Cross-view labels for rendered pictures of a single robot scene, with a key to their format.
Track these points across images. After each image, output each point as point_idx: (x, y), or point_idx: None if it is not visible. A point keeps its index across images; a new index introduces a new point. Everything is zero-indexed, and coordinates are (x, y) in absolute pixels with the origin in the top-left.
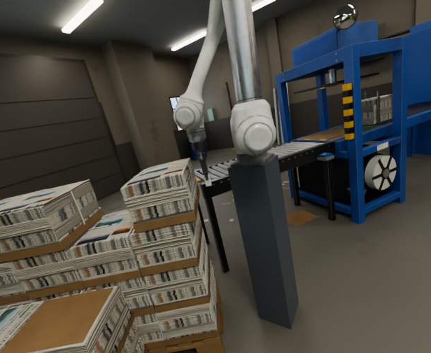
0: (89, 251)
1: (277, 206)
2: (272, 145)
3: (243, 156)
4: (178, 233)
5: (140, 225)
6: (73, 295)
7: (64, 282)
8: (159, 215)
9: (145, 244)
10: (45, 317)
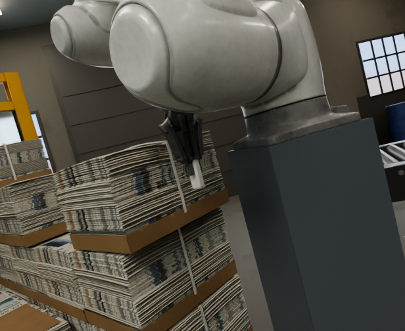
0: (45, 257)
1: (349, 278)
2: (189, 72)
3: (246, 122)
4: (113, 270)
5: (75, 238)
6: (39, 309)
7: (38, 289)
8: (88, 228)
9: (85, 272)
10: (0, 324)
